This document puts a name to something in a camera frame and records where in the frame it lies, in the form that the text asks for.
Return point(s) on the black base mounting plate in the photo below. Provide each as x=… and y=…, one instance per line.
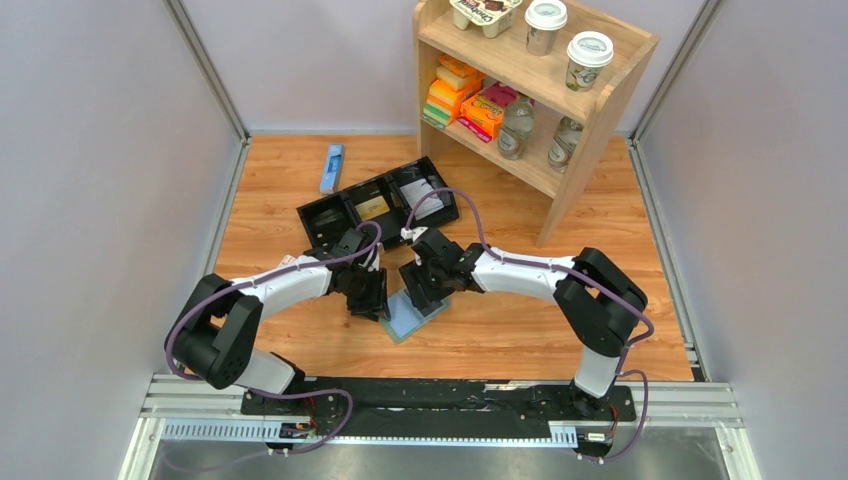
x=441, y=408

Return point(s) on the chocolate pudding cup pack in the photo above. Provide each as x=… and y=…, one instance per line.
x=492, y=16

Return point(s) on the paper coffee cup left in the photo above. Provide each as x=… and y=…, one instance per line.
x=544, y=18

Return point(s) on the silver VIP card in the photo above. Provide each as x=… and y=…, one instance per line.
x=416, y=191

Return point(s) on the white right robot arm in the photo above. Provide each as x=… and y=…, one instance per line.
x=600, y=303

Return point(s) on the paper coffee cup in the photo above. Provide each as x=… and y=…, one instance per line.
x=544, y=18
x=589, y=52

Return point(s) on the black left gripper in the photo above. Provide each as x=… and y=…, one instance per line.
x=377, y=304

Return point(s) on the black three-compartment tray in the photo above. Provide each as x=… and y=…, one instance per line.
x=389, y=199

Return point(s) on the glass bottle left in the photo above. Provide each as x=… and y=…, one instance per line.
x=516, y=127

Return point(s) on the glass bottle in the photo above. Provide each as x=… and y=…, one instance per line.
x=516, y=127
x=565, y=141

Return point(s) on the glass bottle right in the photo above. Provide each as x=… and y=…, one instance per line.
x=565, y=141

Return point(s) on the teal leather card holder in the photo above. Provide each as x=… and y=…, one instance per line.
x=405, y=319

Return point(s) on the gold card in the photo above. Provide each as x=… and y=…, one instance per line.
x=372, y=208

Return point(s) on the stacked colourful sponges pack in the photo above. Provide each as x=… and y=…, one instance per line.
x=456, y=81

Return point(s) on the blue rectangular box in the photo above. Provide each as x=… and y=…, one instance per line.
x=332, y=169

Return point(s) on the orange snack box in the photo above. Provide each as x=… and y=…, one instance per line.
x=483, y=112

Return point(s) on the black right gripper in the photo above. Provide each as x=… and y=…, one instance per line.
x=413, y=275

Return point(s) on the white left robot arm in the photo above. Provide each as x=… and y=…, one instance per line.
x=213, y=339

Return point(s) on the paper coffee cup right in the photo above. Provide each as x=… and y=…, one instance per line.
x=589, y=52

